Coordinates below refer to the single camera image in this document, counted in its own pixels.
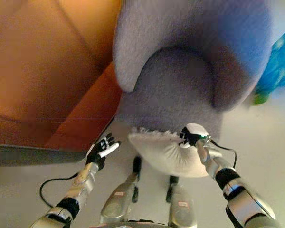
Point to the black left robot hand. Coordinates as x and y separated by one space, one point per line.
102 148

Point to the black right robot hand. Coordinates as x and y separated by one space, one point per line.
192 135

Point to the white fringed pillow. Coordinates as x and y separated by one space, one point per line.
166 154

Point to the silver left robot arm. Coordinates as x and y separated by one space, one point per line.
69 197

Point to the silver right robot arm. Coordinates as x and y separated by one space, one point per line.
232 185

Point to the grey fabric tub armchair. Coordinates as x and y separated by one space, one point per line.
180 71

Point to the brown wooden cabinet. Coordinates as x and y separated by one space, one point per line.
45 76

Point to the green leafy plant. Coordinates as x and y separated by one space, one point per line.
273 71

